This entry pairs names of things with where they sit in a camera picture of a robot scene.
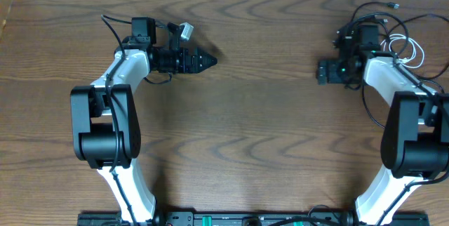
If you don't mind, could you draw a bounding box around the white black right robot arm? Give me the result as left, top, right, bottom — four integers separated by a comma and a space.
316, 22, 448, 225

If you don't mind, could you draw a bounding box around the right camera black cable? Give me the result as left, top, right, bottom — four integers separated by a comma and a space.
308, 11, 449, 226

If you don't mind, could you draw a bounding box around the black white braided cable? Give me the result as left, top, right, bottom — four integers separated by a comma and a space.
350, 1, 449, 93

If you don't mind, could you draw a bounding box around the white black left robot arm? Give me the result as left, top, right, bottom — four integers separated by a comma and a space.
70, 17, 217, 225

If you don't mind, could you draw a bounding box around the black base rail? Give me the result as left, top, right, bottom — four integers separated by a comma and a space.
76, 210, 430, 226

